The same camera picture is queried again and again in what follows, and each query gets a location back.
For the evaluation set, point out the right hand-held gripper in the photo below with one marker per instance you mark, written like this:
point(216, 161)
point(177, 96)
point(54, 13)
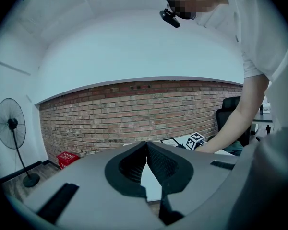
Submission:
point(195, 141)

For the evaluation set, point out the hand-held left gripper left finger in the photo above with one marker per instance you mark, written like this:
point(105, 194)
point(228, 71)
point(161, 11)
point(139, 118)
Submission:
point(130, 169)

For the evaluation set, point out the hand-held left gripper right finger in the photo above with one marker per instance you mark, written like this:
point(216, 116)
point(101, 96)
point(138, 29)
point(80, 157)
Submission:
point(166, 168)

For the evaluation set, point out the white framed paper sheet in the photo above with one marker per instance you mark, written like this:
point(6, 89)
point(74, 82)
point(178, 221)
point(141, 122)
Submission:
point(170, 141)

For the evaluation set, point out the black office chair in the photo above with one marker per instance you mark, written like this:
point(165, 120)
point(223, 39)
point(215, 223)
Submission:
point(226, 115)

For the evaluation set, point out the dark green fabric item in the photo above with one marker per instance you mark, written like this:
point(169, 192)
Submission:
point(235, 148)

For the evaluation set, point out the red plastic crate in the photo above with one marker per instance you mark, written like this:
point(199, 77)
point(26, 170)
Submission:
point(66, 159)

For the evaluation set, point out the white office desk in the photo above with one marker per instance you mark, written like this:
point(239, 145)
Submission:
point(264, 117)

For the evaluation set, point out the dark slim bottle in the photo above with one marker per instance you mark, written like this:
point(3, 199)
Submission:
point(261, 109)

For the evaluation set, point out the small black bottle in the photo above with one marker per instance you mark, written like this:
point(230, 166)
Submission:
point(268, 129)

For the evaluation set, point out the black standing fan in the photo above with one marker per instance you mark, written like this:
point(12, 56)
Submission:
point(12, 126)

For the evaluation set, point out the person's white t-shirt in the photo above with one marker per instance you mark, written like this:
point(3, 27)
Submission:
point(261, 32)

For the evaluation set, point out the black head-mounted camera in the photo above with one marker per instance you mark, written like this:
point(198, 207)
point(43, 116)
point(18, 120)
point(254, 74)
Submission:
point(170, 18)

